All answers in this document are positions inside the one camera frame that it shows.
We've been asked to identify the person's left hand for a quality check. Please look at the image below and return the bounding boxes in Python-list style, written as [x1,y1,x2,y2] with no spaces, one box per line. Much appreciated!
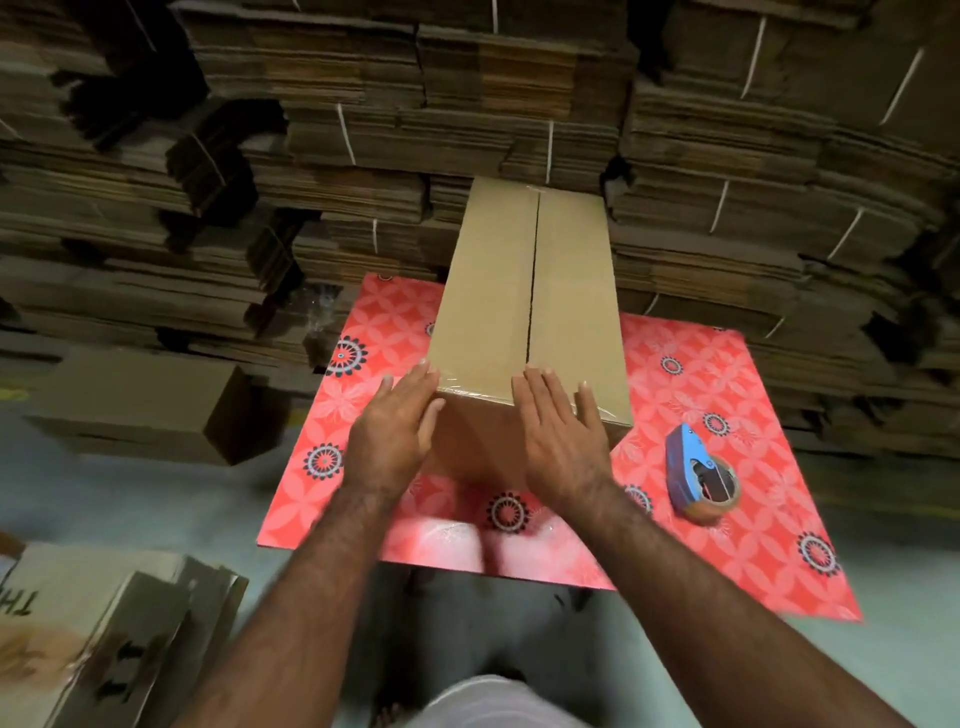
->
[342,360,448,506]

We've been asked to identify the person's right hand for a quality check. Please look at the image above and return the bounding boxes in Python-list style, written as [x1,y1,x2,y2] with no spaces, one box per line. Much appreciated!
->
[511,365,616,516]

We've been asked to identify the tall brown cardboard box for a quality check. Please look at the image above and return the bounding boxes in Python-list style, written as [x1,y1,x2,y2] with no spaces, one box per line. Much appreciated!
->
[421,176,636,498]

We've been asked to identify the person's right forearm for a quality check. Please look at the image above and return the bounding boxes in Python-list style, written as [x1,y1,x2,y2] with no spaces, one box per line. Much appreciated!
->
[553,477,918,728]

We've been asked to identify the person's left forearm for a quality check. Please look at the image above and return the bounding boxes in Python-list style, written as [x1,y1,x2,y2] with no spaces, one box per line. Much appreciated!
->
[171,480,423,728]

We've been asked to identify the blue tape dispenser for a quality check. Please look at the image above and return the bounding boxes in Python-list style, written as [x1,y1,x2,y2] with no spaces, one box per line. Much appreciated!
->
[664,422,733,513]

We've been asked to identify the brown packing tape roll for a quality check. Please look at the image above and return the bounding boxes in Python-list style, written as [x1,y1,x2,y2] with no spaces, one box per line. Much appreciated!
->
[678,453,744,526]

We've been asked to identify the red patterned table cover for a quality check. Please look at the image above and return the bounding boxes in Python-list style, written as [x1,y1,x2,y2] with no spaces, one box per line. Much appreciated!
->
[256,271,864,624]

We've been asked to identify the low closed cardboard box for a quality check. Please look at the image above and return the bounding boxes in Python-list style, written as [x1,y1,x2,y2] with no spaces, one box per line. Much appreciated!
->
[24,345,254,468]

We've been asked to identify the person's white garment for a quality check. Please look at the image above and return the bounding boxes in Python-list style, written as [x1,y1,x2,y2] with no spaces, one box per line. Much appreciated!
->
[403,673,599,728]

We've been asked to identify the stacks of flattened cardboard sheets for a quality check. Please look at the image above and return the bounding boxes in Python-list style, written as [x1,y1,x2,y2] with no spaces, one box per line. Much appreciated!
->
[0,0,960,460]

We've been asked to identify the pile of printed flattened cartons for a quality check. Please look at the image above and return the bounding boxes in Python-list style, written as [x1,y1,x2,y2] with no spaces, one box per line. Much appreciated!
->
[0,538,251,728]

